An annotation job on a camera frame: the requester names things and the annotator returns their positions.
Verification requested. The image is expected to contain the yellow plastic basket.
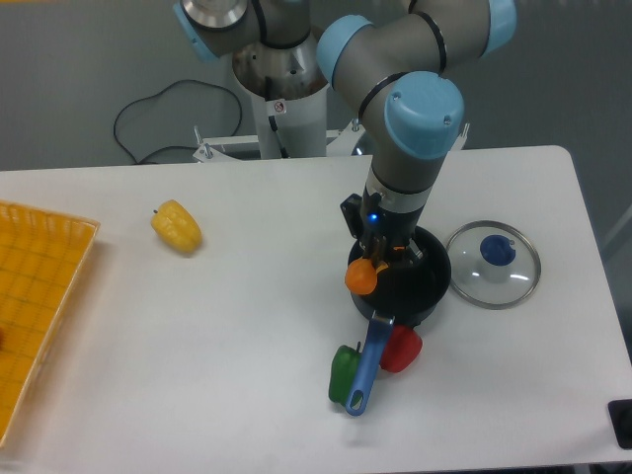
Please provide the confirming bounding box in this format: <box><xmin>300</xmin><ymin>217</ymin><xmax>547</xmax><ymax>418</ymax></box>
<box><xmin>1</xmin><ymin>200</ymin><xmax>100</xmax><ymax>444</ymax></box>

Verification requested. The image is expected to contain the black pot blue handle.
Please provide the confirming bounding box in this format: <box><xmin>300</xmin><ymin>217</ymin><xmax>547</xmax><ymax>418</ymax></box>
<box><xmin>342</xmin><ymin>227</ymin><xmax>451</xmax><ymax>416</ymax></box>

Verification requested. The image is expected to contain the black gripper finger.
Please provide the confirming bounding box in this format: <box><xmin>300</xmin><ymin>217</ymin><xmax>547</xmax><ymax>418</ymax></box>
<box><xmin>362</xmin><ymin>235</ymin><xmax>385</xmax><ymax>265</ymax></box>
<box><xmin>394</xmin><ymin>238</ymin><xmax>428</xmax><ymax>270</ymax></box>

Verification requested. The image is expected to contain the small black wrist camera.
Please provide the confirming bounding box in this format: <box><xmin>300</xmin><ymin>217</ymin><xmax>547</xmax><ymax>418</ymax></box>
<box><xmin>340</xmin><ymin>194</ymin><xmax>363</xmax><ymax>240</ymax></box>

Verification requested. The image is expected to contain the green toy bell pepper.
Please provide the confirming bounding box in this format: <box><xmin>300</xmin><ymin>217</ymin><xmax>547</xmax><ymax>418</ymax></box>
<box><xmin>328</xmin><ymin>346</ymin><xmax>361</xmax><ymax>405</ymax></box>

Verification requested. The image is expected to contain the black object table corner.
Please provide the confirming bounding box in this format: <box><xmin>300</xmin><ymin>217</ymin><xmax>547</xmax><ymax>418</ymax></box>
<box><xmin>607</xmin><ymin>399</ymin><xmax>632</xmax><ymax>450</ymax></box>

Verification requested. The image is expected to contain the glass lid blue knob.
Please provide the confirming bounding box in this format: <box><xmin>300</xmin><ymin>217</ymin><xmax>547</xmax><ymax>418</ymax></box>
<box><xmin>446</xmin><ymin>220</ymin><xmax>542</xmax><ymax>310</ymax></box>

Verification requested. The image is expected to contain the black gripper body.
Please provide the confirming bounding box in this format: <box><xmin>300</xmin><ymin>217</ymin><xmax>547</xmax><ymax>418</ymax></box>
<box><xmin>360</xmin><ymin>190</ymin><xmax>422</xmax><ymax>264</ymax></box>

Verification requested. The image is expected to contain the long orange toy bread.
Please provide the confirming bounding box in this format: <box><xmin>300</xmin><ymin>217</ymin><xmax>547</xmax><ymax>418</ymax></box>
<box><xmin>345</xmin><ymin>258</ymin><xmax>388</xmax><ymax>296</ymax></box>

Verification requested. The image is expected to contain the black cable on floor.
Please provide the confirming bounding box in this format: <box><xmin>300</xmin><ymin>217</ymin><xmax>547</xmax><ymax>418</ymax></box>
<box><xmin>113</xmin><ymin>79</ymin><xmax>244</xmax><ymax>165</ymax></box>

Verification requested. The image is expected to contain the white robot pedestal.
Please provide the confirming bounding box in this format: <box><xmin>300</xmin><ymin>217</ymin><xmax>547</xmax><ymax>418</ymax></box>
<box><xmin>192</xmin><ymin>29</ymin><xmax>470</xmax><ymax>163</ymax></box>

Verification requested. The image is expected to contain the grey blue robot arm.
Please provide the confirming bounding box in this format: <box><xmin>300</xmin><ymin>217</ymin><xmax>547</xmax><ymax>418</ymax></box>
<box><xmin>174</xmin><ymin>1</ymin><xmax>516</xmax><ymax>268</ymax></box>

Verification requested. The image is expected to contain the yellow toy bell pepper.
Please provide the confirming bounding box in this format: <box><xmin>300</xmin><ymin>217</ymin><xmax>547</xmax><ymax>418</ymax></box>
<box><xmin>150</xmin><ymin>199</ymin><xmax>202</xmax><ymax>254</ymax></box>

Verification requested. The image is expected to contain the red toy bell pepper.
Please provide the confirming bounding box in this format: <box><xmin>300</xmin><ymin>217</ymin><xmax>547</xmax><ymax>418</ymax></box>
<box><xmin>379</xmin><ymin>325</ymin><xmax>423</xmax><ymax>373</ymax></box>

